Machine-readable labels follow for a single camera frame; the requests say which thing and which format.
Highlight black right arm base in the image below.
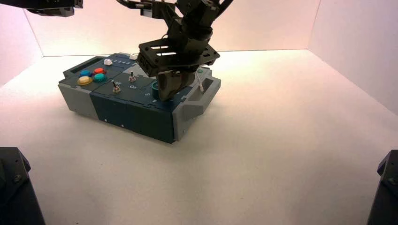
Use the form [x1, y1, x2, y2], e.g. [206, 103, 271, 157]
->
[367, 150, 398, 225]

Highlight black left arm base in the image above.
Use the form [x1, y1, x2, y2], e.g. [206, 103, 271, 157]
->
[0, 147, 46, 225]

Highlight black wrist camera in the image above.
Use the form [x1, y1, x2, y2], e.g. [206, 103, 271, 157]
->
[137, 51, 160, 78]

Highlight white banana plug cable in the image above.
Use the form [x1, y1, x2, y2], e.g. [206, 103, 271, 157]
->
[194, 71, 205, 93]

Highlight teal and grey control box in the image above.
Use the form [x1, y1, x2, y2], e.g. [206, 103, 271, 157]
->
[58, 53, 222, 144]

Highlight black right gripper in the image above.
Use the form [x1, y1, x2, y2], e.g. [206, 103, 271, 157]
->
[138, 19, 221, 102]

